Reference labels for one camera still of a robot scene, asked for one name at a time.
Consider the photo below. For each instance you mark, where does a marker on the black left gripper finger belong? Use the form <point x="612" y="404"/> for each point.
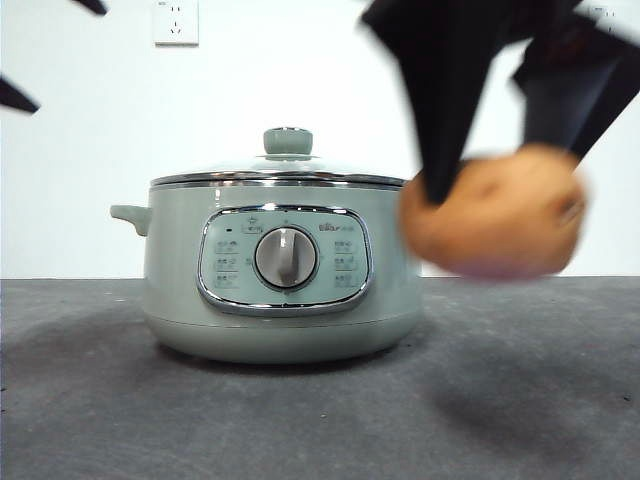
<point x="15" y="97"/>
<point x="95" y="5"/>

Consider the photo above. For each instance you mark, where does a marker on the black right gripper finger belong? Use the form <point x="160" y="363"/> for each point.
<point x="570" y="110"/>
<point x="440" y="75"/>

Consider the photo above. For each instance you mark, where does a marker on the brown potato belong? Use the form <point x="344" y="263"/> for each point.
<point x="500" y="225"/>

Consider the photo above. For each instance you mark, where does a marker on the glass lid with green knob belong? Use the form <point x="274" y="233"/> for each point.
<point x="287" y="141"/>

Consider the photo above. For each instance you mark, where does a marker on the pale green electric pot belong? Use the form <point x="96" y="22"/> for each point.
<point x="175" y="260"/>

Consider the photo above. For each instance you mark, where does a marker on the white wall socket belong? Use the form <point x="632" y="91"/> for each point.
<point x="602" y="17"/>
<point x="176" y="22"/>

